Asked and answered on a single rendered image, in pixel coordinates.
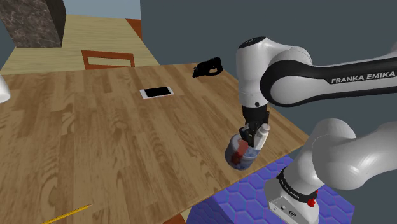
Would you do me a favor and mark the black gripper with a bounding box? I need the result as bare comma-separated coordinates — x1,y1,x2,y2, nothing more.
238,104,270,148

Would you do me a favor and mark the white bottle with red label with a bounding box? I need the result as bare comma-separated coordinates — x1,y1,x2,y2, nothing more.
224,123,271,171

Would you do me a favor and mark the blue hexagon patterned robot stand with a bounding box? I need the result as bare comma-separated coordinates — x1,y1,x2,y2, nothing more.
185,155,356,224

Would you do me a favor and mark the black handheld tool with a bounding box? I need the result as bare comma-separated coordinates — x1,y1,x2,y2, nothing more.
192,57,225,79

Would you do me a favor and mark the white phone with black screen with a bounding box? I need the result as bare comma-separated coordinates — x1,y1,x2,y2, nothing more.
139,85,175,101

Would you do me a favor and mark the wooden table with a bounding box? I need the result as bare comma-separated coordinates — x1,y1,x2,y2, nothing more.
0,63,310,224

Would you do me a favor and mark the red-brown wooden chair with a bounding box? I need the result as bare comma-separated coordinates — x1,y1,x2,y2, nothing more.
81,50,136,71

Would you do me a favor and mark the yellow pencil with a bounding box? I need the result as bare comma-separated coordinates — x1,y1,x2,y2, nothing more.
41,203,94,224

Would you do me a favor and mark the dark marble block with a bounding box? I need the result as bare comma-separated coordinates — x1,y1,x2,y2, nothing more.
0,0,67,48

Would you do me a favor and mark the white rounded object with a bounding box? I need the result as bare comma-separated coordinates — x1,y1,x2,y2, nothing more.
0,74,12,104

